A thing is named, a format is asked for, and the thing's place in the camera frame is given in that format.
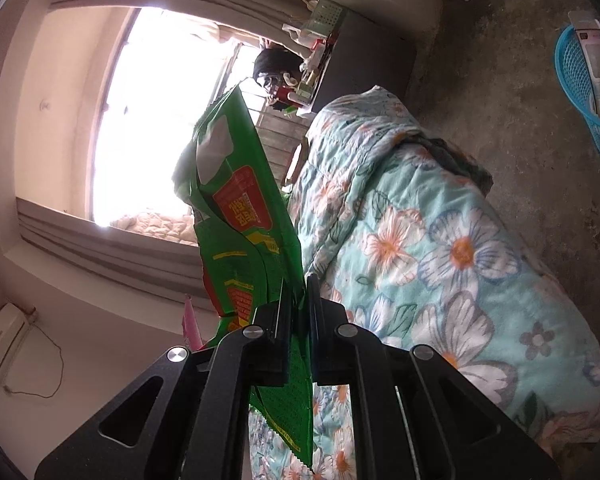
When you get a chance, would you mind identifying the purple pink snack packet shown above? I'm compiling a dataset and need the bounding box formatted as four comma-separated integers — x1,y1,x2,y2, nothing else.
180,294,204,352

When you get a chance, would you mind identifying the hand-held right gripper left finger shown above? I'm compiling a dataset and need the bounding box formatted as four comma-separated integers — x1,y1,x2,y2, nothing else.
34,280,293,480

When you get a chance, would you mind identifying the beige quilt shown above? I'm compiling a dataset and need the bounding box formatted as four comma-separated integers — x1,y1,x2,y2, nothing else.
110,210,201,246

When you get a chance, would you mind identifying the blue plastic mesh basket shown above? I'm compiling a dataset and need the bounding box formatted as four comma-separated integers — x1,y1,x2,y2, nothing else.
554,25,600,168

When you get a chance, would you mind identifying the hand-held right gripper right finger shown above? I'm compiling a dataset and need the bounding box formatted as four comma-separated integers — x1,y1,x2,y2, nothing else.
305,274,563,480

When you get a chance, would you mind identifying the grey nightstand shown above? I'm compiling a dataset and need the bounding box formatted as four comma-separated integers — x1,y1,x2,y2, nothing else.
310,7,438,116

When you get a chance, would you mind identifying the floral light blue blanket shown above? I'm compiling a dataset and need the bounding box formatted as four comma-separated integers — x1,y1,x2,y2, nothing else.
247,85,600,480

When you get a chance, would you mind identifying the black bag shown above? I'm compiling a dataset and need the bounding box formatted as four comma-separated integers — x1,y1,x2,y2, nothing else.
253,49,303,81

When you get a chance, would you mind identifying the long pale medicine box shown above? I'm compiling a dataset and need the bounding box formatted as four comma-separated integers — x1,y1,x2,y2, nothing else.
567,10,600,113

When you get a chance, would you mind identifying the green plastic storage basket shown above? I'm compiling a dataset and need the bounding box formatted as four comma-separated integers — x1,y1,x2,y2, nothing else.
307,0,346,36

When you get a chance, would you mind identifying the white air conditioner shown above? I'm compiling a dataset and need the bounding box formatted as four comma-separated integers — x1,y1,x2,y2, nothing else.
0,301,33,387

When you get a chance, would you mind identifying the metal window railing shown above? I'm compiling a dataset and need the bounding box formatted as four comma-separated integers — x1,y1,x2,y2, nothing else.
215,42,313,186

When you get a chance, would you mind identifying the green snack packet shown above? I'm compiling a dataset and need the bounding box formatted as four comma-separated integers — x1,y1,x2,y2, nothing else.
172,84,315,476

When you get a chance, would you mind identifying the white plastic bag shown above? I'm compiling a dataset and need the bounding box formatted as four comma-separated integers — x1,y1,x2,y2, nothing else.
282,22,313,53

